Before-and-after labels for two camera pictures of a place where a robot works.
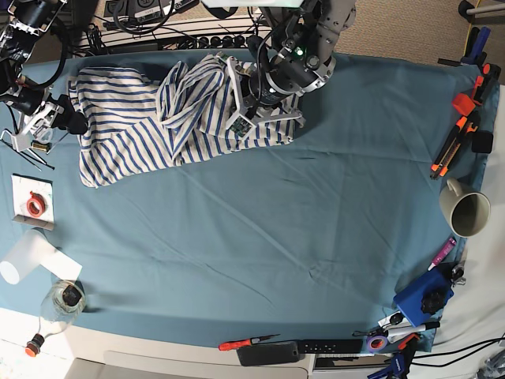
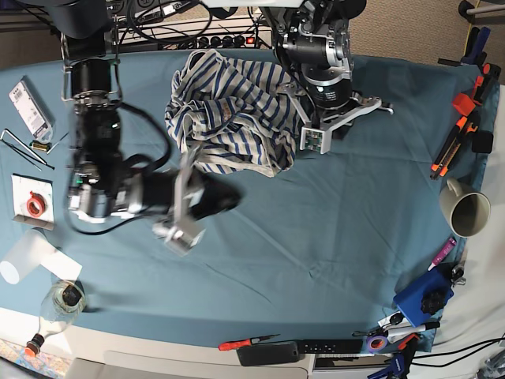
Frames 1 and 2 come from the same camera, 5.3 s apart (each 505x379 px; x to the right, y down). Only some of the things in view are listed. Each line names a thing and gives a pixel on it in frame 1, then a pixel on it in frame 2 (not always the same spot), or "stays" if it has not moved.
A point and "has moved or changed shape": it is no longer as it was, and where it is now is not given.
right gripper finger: [73, 121] to [209, 193]
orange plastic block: [463, 103] stays
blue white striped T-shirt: [133, 121] has moved or changed shape
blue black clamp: [476, 39] stays
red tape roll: [36, 204] stays
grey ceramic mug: [465, 213] stays
